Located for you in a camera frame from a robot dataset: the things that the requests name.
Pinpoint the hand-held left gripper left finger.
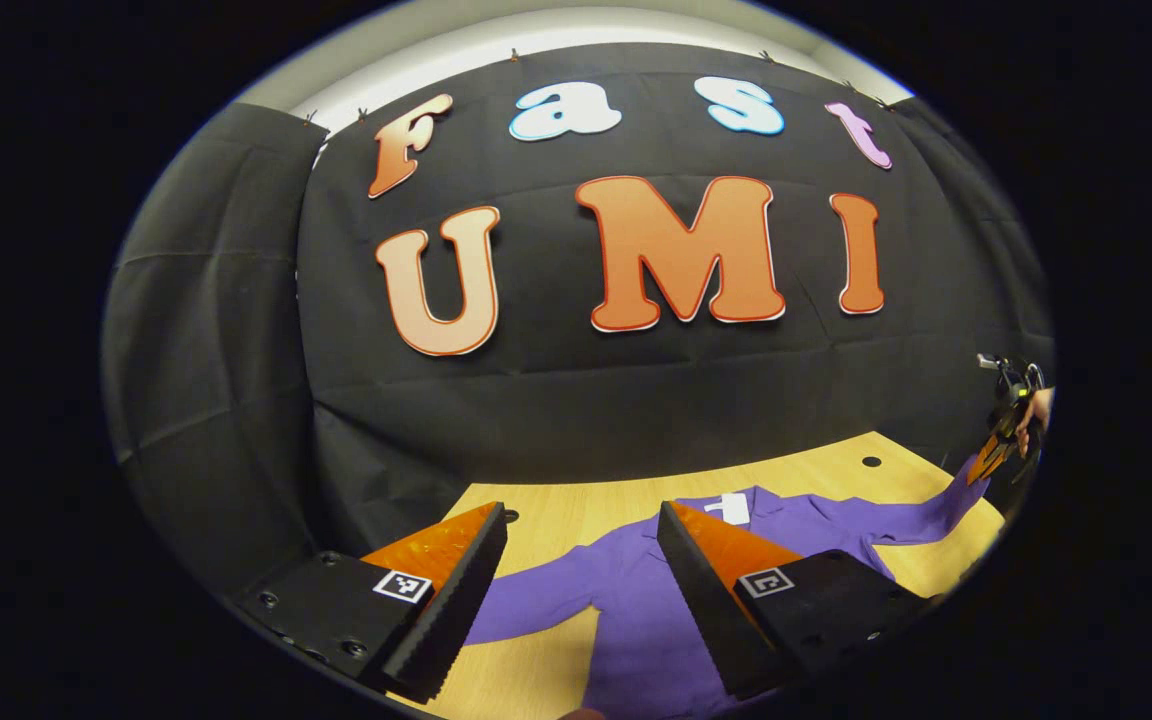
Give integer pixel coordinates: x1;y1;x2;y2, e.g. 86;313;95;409
236;500;509;705

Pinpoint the purple knit garment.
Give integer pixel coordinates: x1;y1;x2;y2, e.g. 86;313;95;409
464;455;992;720

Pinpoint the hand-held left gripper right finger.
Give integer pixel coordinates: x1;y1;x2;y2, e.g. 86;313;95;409
656;500;942;701

